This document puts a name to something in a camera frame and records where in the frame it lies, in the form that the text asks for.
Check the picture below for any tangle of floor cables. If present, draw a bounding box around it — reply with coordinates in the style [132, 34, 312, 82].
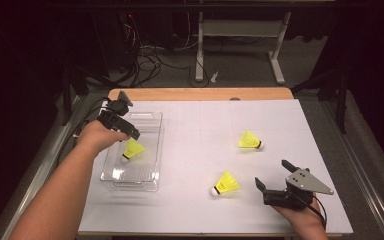
[119, 13, 214, 88]

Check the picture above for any white table mat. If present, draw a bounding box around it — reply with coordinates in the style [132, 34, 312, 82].
[77, 98, 354, 235]

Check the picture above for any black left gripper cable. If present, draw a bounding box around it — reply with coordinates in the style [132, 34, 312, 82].
[57, 97, 111, 168]

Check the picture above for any person's left hand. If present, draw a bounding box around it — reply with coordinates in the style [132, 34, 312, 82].
[76, 119, 131, 157]

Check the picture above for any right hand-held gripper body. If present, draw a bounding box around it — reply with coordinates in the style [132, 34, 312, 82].
[262, 167, 335, 211]

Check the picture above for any white metal stand frame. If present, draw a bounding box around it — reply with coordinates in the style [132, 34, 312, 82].
[194, 11, 293, 85]

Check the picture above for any clear plastic container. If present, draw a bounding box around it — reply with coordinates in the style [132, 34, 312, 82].
[99, 111, 164, 193]

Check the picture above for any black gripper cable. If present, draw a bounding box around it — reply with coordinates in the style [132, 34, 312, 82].
[303, 192, 328, 231]
[57, 97, 111, 168]

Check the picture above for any aluminium floor rail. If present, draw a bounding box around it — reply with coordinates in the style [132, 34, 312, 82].
[0, 96, 84, 240]
[323, 99, 384, 240]

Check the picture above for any dark metal stand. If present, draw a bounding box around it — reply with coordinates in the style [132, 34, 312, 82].
[291, 66, 349, 134]
[61, 64, 114, 126]

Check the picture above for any yellow shuttlecock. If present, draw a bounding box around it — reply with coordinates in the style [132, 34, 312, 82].
[209, 170, 241, 198]
[119, 138, 146, 164]
[238, 129, 266, 151]

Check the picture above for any person's right hand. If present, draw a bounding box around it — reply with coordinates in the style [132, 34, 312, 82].
[271, 199, 326, 232]

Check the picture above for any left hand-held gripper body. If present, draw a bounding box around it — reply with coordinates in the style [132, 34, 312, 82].
[98, 90, 138, 134]

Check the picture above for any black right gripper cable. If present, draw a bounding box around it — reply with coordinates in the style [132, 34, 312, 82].
[303, 192, 328, 231]

